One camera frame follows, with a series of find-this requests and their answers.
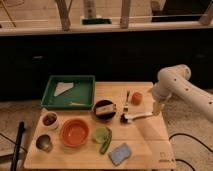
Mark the green cucumber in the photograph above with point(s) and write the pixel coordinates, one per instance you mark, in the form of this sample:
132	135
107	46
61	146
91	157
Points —
106	144

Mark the blue sponge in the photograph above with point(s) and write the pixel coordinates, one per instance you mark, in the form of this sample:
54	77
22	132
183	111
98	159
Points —
119	154

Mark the small metal cup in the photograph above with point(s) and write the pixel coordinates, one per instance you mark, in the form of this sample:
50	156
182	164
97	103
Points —
44	143

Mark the yellow strip in tray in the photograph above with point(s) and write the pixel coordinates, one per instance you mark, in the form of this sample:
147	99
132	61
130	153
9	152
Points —
77	104

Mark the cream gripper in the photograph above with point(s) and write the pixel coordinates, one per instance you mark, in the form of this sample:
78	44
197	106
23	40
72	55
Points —
161	95

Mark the orange plastic bowl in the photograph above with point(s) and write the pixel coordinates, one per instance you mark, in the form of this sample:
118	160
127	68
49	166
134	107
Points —
74	133

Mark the black pole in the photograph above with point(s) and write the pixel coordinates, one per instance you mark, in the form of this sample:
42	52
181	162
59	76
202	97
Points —
15	157

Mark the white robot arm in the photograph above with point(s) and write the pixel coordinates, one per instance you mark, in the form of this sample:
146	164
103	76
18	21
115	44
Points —
175	80

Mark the white handled dish brush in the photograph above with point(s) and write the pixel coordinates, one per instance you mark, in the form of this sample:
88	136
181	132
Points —
128	118

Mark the green base wooden post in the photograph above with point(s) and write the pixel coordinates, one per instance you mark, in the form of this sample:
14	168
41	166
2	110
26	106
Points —
90	16

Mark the metal fork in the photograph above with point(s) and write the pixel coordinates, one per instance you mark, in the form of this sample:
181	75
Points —
125	109

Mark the green plastic tray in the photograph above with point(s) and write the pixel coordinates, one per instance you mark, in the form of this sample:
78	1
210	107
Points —
82	92

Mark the white bowl with dark food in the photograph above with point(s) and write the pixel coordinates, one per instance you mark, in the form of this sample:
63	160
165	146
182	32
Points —
50	121

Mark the green lime half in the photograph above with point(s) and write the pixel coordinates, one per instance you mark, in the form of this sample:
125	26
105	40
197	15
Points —
100	135

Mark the dark bowl with sponge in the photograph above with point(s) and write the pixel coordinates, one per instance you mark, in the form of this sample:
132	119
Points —
104	110

